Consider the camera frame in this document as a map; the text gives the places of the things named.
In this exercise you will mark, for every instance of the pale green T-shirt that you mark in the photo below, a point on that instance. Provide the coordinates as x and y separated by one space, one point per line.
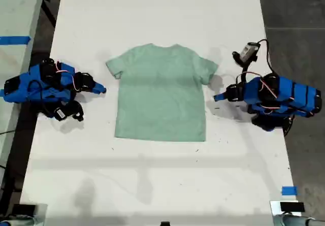
160 96

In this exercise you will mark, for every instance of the grey black camera box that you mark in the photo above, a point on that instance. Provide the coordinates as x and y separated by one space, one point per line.
249 50

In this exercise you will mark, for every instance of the bright metal plate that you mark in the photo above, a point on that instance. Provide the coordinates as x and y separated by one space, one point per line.
274 207

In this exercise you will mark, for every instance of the black table leg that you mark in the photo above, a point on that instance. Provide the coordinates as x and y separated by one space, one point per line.
49 10

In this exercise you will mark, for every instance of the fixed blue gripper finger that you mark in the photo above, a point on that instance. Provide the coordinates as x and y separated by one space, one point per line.
100 86
221 95

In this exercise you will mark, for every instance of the square blue tape piece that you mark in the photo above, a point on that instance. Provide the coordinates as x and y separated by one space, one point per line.
289 190

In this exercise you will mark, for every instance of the grey metal tube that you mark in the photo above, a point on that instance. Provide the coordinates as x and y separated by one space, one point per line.
299 221
17 222

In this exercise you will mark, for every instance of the small black block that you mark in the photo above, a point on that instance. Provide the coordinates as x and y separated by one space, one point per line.
165 223

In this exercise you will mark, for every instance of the black box on dull plate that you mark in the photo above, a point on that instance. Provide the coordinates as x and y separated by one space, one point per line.
24 209

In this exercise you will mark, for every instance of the black labelled camera box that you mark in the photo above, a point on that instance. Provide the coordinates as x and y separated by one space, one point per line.
60 113

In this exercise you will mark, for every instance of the long blue tape strip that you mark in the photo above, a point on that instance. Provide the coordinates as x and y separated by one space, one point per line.
14 40

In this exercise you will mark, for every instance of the black box on bright plate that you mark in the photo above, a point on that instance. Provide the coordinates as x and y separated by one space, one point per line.
292 207

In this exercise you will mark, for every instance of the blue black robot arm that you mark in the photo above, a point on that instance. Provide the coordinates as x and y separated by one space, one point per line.
38 83
287 94

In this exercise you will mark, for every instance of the white side table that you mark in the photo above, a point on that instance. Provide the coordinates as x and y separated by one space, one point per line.
15 12

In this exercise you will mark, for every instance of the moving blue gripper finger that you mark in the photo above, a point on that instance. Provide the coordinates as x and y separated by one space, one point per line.
99 91
222 98

